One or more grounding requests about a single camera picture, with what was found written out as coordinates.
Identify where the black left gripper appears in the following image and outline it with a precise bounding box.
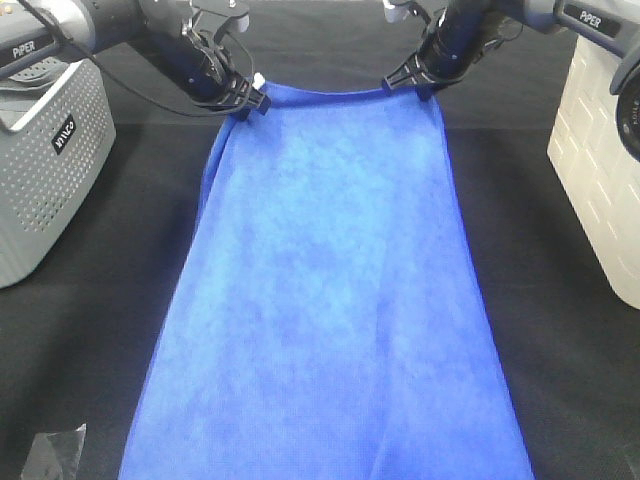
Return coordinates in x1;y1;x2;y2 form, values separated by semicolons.
149;26;271;122

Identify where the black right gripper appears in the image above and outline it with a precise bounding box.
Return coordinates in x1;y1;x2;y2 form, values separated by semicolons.
381;4;500;102

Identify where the blue microfibre towel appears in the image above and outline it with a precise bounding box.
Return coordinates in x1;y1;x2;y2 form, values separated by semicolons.
119;83;533;479

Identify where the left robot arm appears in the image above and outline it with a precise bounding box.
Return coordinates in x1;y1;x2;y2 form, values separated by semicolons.
1;1;271;120

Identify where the grey perforated plastic basket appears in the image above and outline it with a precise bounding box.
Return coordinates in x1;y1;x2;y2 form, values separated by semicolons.
1;58;116;287

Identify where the white plastic basket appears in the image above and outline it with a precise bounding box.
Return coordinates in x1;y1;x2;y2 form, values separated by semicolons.
547;37;639;309

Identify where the black table cloth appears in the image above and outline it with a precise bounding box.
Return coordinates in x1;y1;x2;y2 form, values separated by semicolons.
1;25;639;479

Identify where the clear tape strip left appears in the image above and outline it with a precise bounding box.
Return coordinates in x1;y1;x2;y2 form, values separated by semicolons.
20;424;87;480

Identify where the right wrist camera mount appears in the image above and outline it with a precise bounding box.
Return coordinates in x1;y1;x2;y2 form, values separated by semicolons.
382;0;429;24

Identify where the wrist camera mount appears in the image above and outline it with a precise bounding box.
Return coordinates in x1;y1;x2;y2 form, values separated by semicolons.
191;0;250;36
382;0;429;24

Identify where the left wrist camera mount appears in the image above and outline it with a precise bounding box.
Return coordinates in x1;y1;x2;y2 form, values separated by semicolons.
191;0;250;36

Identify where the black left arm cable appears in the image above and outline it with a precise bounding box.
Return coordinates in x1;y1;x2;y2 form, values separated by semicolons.
19;0;256;119

